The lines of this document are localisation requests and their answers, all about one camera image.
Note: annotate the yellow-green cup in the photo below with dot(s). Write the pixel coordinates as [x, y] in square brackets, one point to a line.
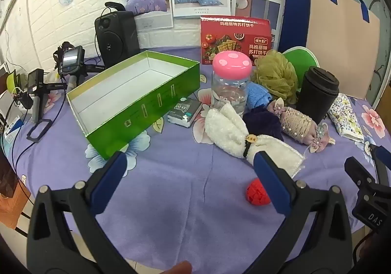
[11, 81]

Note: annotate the dark purple fluffy cloth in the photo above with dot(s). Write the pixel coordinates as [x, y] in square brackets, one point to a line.
[262, 123]

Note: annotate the green cardboard box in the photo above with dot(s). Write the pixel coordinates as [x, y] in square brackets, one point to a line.
[131, 115]

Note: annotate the floral fabric pouch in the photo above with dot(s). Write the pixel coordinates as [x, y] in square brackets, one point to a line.
[345, 115]

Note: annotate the olive green bath pouf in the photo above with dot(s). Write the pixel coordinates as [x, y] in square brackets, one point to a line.
[275, 75]

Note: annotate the white fluffy towel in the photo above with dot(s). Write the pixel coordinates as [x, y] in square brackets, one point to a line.
[226, 130]

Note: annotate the room interior poster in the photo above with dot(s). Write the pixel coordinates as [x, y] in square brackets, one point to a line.
[259, 11]

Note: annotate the red cracker box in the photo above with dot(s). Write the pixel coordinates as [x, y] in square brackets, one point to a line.
[235, 36]

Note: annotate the purple floral tablecloth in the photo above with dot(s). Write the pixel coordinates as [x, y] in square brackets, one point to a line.
[183, 194]

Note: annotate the black speaker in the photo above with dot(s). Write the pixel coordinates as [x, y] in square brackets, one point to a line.
[116, 39]

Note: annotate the green tissue pack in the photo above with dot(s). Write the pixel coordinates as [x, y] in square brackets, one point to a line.
[183, 110]

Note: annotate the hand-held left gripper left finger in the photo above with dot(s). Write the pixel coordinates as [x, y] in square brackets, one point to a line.
[110, 182]

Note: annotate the spare gripper device with screen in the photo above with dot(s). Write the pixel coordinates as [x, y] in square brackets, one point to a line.
[73, 60]

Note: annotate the red knitted ball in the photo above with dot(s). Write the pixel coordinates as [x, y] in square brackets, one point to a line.
[258, 193]

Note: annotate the blue towel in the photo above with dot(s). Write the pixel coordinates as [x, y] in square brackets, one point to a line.
[256, 95]

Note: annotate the clear jar with pink lid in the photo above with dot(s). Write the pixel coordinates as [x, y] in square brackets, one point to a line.
[229, 90]

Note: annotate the black square frame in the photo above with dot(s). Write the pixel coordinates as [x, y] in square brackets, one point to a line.
[30, 135]

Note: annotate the pink lace pearl cloth roll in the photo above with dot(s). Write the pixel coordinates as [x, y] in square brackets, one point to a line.
[297, 123]

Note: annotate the dark feather flower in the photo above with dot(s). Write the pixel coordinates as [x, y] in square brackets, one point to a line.
[62, 48]

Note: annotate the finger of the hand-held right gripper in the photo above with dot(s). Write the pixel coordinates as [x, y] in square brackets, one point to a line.
[360, 174]
[383, 155]

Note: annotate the black lidded cup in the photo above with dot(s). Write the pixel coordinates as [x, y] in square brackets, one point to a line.
[317, 97]

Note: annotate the person's left hand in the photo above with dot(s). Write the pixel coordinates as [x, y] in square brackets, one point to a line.
[180, 268]

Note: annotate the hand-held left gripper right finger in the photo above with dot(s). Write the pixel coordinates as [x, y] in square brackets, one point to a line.
[272, 185]

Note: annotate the green round paddle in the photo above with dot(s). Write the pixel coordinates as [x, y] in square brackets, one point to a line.
[301, 57]

